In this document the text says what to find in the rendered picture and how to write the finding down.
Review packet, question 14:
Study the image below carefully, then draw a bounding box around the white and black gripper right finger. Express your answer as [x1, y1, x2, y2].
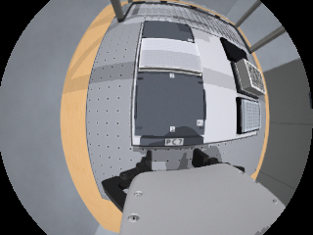
[192, 148, 245, 172]

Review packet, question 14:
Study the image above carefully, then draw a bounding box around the white rectangular block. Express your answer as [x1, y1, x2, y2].
[235, 58, 266, 97]

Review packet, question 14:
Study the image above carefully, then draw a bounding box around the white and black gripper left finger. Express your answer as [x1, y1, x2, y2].
[102, 150, 153, 212]

